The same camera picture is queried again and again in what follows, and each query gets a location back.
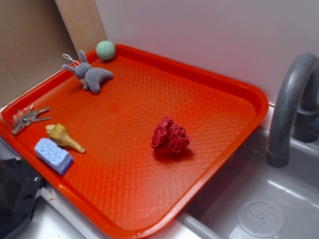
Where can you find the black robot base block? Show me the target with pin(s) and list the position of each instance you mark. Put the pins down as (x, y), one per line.
(20, 188)

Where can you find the crumpled red paper ball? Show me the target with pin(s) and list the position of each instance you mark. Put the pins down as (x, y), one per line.
(169, 137)

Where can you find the orange plastic tray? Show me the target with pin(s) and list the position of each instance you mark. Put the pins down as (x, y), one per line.
(122, 185)

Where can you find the grey plush bunny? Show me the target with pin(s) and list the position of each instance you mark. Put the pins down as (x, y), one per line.
(91, 77)

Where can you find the green dimpled ball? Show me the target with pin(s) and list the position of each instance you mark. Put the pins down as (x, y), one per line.
(105, 50)

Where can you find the tan conch seashell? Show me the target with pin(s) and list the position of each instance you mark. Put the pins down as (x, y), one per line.
(59, 134)

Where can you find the blue sponge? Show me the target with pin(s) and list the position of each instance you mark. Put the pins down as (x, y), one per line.
(57, 158)

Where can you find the grey toy sink basin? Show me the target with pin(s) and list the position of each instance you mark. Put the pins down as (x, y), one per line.
(249, 199)

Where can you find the wooden board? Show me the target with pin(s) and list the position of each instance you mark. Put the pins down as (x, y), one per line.
(83, 23)

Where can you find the grey toy faucet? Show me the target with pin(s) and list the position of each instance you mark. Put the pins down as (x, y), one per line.
(296, 113)

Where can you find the brown cardboard panel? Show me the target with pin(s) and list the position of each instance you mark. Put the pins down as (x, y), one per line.
(33, 38)

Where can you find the silver keys on ring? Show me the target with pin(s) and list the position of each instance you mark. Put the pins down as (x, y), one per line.
(22, 119)

